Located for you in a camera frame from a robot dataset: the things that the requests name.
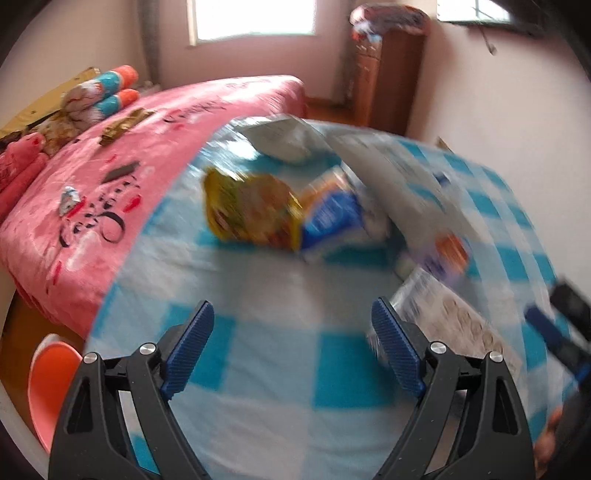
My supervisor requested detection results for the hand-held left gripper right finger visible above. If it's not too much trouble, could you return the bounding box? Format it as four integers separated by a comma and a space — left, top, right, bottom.
372, 296, 536, 480

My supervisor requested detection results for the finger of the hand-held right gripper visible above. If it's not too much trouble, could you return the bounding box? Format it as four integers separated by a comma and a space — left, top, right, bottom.
525, 305, 586, 385
551, 281, 591, 344

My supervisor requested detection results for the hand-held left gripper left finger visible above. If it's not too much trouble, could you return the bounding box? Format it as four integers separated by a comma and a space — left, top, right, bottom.
48, 300, 215, 480

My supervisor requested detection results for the blue snack packet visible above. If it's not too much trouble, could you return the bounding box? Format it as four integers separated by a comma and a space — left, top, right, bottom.
298, 166, 393, 265

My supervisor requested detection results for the person's right hand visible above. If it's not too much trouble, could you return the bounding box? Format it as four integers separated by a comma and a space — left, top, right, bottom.
534, 408, 561, 474

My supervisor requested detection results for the blue white checked tablecloth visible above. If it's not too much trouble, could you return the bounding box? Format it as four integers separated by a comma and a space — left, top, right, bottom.
85, 115, 578, 480

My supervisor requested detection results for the orange and blue packet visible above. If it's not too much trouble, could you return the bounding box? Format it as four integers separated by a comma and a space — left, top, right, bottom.
427, 231, 472, 280

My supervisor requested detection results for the yellow snack packet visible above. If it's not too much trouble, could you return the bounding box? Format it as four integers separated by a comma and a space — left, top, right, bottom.
203, 167, 305, 252

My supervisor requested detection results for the large white printed bag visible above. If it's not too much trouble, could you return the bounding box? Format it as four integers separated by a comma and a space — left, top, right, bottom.
331, 133, 483, 264

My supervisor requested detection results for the small blue white packet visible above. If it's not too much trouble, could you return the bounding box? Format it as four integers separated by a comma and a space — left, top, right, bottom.
58, 185, 86, 216

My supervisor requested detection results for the black phone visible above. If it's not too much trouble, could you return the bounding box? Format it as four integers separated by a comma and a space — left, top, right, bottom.
105, 161, 140, 184

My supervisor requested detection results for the pink printed bed blanket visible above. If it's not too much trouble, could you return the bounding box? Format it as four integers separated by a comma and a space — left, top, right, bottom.
0, 74, 308, 337

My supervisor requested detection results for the silver foil bag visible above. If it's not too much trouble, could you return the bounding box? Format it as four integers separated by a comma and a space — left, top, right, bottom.
241, 115, 334, 163

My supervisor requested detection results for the golden brown cloth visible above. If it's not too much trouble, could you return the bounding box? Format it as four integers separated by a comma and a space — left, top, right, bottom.
100, 108, 154, 147

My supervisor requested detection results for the pink plush pillow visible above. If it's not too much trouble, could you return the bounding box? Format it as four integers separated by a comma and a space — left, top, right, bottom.
0, 131, 50, 219

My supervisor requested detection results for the brown patterned pillow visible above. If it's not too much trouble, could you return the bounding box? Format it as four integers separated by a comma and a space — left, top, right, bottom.
28, 111, 85, 154

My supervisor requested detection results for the blue orange striped bolster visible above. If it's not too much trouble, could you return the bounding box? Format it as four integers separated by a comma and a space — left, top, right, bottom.
90, 89, 140, 119

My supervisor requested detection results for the wooden cabinet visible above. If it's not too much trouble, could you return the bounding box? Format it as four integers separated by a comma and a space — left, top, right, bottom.
353, 28, 426, 137

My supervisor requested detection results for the floral rolled cloth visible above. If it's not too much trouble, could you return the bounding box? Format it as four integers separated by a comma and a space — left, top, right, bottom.
61, 78, 105, 124

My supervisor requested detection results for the grey hanging cloth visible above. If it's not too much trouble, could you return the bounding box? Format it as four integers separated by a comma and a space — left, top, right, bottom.
341, 44, 357, 109

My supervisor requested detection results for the grey curtain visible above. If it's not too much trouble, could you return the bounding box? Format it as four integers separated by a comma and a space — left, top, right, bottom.
137, 0, 163, 89

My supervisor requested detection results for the folded quilt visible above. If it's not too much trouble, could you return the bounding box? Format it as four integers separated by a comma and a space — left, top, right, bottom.
349, 4, 431, 38

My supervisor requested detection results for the window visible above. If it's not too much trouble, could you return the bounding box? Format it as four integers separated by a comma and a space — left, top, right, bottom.
187, 0, 319, 47

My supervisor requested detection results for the black cable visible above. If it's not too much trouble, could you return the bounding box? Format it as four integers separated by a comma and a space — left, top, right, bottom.
479, 25, 498, 57

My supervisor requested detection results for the wall television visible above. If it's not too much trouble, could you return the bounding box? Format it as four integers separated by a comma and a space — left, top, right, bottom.
436, 0, 546, 37

